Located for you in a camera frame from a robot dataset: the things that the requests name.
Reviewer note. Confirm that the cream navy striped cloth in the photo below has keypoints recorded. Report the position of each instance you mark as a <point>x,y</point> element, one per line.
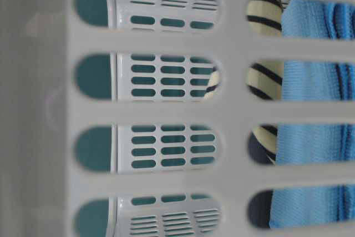
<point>264,79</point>

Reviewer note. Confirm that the white plastic shopping basket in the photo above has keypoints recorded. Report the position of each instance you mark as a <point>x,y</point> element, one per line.
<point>43,112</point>

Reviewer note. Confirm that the blue waffle cloth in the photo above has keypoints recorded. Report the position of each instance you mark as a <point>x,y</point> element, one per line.
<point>299,144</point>

